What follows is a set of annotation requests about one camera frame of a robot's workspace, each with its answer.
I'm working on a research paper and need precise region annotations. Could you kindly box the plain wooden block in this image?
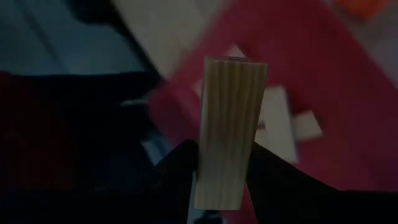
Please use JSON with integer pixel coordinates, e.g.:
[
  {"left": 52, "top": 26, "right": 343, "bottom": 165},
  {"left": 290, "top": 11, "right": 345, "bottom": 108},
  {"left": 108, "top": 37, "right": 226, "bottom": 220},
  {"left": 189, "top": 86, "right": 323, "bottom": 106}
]
[
  {"left": 292, "top": 110, "right": 323, "bottom": 141},
  {"left": 225, "top": 44, "right": 248, "bottom": 60},
  {"left": 193, "top": 57, "right": 269, "bottom": 211}
]

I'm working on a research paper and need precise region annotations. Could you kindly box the pink plastic bin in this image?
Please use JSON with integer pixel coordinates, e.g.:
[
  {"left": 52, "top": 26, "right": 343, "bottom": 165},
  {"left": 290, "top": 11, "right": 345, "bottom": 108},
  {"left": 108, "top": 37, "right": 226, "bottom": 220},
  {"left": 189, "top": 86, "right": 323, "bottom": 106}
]
[{"left": 148, "top": 0, "right": 398, "bottom": 224}]

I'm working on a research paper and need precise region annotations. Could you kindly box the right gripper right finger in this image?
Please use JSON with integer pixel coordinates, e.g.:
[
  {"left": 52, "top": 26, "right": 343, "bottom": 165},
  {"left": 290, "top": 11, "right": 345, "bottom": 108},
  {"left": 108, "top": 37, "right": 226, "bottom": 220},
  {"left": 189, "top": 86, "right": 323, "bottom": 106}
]
[{"left": 245, "top": 141, "right": 343, "bottom": 192}]

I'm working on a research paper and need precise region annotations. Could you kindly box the orange plastic brick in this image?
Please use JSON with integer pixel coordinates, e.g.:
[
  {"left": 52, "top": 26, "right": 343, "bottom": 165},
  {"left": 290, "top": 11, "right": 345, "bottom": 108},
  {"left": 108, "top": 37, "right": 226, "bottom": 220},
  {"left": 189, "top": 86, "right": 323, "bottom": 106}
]
[{"left": 336, "top": 0, "right": 390, "bottom": 19}]

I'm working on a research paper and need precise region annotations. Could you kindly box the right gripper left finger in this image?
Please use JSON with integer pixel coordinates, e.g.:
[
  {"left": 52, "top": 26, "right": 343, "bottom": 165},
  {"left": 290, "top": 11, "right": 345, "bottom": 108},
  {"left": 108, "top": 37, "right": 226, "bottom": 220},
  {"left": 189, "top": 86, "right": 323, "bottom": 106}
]
[{"left": 133, "top": 139, "right": 200, "bottom": 192}]

